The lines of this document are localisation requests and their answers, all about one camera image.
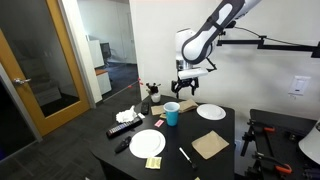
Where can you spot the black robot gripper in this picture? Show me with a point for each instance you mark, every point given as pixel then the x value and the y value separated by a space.
pixel 186 83

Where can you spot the blue plastic cup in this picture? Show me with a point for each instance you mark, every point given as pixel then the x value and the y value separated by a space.
pixel 172 116

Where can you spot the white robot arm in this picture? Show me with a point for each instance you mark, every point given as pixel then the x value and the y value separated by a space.
pixel 206 36

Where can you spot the white robot base shell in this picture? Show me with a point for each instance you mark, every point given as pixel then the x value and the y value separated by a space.
pixel 311 143

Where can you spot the white cup with black pens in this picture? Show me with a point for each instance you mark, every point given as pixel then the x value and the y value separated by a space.
pixel 155 96

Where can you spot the folded brown paper napkin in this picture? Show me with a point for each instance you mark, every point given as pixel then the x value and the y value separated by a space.
pixel 187 105

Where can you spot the flat brown paper napkin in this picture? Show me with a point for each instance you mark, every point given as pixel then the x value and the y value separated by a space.
pixel 157 110

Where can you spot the small brown packet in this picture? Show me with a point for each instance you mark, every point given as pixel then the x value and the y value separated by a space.
pixel 162 116

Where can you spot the small white paper plate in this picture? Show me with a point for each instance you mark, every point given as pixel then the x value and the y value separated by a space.
pixel 211 111

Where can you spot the pink packet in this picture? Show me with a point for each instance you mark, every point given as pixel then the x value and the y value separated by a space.
pixel 159 123

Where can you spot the black rectangular device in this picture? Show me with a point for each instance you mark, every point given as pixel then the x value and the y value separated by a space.
pixel 145 108

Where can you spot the red tape strip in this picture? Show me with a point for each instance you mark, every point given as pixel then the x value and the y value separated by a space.
pixel 136 82

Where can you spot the small white packet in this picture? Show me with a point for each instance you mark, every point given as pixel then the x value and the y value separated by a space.
pixel 141 115

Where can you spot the crumpled white tissue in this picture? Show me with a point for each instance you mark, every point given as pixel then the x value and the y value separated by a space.
pixel 125 116

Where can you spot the large white paper plate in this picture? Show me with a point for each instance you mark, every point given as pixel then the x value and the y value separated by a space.
pixel 147 143

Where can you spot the white marker with black cap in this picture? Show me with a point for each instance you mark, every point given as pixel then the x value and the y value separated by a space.
pixel 187 157

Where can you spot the long black remote control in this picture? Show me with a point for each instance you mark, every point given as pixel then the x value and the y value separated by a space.
pixel 123 127

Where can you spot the small black remote control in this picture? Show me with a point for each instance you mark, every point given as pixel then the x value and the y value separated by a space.
pixel 122 144

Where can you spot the black office chair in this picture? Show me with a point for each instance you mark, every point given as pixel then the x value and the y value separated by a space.
pixel 106 51

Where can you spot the white cabinet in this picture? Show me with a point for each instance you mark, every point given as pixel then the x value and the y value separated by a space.
pixel 100 66

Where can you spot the orange wooden glass door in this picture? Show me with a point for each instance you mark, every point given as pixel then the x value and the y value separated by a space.
pixel 71 83

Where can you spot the black camera boom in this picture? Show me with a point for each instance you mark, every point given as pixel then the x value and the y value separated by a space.
pixel 283 47

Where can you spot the white wall switch plate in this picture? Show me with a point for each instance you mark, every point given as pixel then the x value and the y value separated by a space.
pixel 299 86

